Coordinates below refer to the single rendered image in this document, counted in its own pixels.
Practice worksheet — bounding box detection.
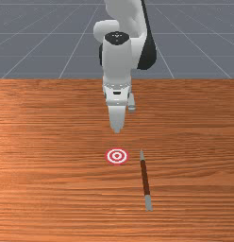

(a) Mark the grey pen with brown grip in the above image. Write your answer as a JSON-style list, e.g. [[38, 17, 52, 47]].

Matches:
[[139, 149, 154, 213]]

